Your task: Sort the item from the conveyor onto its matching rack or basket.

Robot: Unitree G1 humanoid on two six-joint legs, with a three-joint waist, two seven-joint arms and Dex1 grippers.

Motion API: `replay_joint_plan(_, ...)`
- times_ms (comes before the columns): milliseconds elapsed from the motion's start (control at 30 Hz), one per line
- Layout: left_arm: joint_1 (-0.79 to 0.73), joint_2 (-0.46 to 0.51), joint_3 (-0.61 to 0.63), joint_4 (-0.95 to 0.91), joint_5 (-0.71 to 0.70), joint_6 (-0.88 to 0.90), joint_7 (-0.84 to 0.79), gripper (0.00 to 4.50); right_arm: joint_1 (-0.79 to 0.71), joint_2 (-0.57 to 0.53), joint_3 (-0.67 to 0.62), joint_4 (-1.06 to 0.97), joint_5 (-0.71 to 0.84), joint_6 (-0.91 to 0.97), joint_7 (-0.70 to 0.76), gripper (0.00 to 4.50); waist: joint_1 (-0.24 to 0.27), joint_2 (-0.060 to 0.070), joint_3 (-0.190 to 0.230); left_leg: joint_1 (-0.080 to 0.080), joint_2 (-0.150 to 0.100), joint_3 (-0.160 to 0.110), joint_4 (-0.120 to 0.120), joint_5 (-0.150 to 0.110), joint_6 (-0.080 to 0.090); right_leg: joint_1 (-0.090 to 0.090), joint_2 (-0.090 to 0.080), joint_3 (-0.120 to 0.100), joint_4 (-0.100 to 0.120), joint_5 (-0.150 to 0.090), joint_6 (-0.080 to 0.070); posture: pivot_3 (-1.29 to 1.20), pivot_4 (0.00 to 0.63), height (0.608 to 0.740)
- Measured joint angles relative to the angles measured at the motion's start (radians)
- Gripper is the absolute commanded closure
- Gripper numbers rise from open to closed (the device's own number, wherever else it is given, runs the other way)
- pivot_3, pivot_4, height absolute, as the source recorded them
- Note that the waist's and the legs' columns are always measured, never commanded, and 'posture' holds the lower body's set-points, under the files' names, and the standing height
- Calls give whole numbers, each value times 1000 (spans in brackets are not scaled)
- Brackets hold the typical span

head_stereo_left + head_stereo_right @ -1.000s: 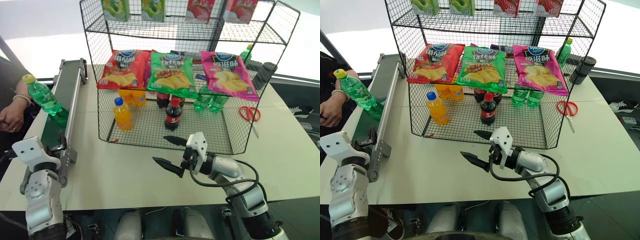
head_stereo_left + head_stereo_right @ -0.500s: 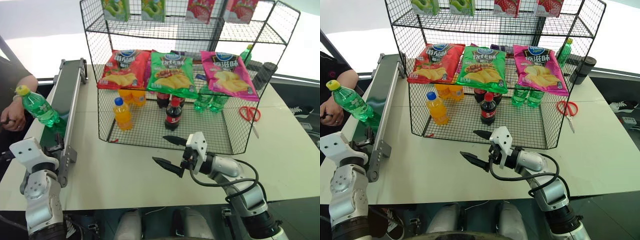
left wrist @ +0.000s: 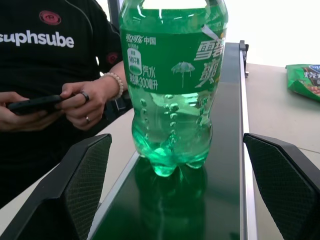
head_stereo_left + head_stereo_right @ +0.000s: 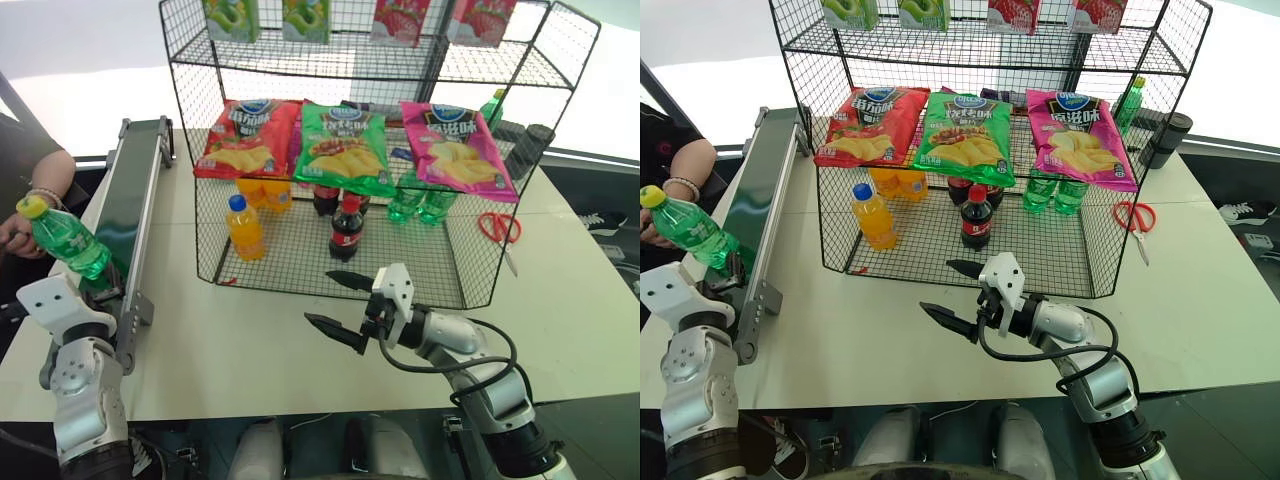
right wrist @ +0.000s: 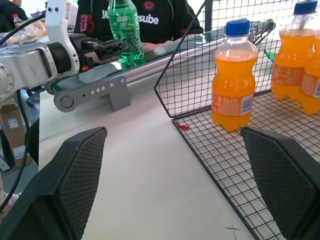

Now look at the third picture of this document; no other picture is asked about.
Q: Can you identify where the green snack bag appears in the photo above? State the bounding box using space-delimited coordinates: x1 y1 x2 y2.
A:
285 63 320 102

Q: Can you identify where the person in black shirt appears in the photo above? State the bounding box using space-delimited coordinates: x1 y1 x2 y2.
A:
0 0 129 210

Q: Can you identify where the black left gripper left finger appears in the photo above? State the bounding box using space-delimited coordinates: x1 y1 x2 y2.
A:
0 133 113 240

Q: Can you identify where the green Sprite plastic bottle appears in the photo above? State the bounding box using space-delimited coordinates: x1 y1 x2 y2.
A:
118 0 229 176

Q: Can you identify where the dark green conveyor belt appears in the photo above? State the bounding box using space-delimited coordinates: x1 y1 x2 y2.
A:
86 39 258 240

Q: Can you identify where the white bead bracelet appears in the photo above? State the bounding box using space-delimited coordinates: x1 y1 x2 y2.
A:
99 72 125 101

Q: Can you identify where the person's right hand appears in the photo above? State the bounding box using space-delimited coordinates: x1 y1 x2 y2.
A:
0 91 64 133

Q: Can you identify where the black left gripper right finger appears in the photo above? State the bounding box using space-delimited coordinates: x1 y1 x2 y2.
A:
243 132 320 240

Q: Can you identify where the black smartphone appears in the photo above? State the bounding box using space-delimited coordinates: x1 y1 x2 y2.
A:
6 94 77 116

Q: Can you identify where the person's left hand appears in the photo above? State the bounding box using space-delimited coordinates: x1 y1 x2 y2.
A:
55 79 121 132

